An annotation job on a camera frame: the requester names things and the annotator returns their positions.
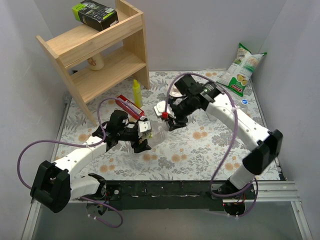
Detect clear bottle with label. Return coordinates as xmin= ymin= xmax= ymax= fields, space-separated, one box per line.
xmin=142 ymin=121 xmax=168 ymax=148

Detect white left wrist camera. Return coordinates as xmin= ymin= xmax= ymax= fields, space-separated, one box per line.
xmin=137 ymin=120 xmax=152 ymax=134

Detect black green box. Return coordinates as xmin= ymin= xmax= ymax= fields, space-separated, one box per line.
xmin=72 ymin=0 xmax=119 ymax=32

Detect clear plastic bottle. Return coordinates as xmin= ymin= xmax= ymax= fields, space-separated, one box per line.
xmin=236 ymin=99 xmax=249 ymax=115

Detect wooden shelf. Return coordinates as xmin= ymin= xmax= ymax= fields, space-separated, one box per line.
xmin=36 ymin=0 xmax=150 ymax=125

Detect yellow spray bottle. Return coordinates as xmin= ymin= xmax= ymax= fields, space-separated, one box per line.
xmin=132 ymin=79 xmax=143 ymax=108

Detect red white box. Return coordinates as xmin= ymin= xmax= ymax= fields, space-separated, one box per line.
xmin=115 ymin=94 xmax=145 ymax=120

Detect floral table mat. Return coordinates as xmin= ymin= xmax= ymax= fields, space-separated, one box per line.
xmin=60 ymin=71 xmax=265 ymax=181

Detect aluminium frame rail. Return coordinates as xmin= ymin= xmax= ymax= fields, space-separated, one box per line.
xmin=222 ymin=181 xmax=301 ymax=203

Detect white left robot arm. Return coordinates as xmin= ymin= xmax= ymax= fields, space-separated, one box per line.
xmin=30 ymin=110 xmax=152 ymax=213

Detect blue white cap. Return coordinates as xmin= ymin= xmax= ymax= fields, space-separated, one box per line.
xmin=241 ymin=99 xmax=248 ymax=105

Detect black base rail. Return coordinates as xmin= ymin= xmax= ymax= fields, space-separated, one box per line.
xmin=84 ymin=179 xmax=258 ymax=211

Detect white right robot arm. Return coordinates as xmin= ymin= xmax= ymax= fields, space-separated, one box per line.
xmin=161 ymin=72 xmax=283 ymax=198

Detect beige cup on shelf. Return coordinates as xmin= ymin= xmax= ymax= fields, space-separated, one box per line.
xmin=87 ymin=53 xmax=105 ymax=71

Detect green chips bag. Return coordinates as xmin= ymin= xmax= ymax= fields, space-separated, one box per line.
xmin=217 ymin=43 xmax=268 ymax=97

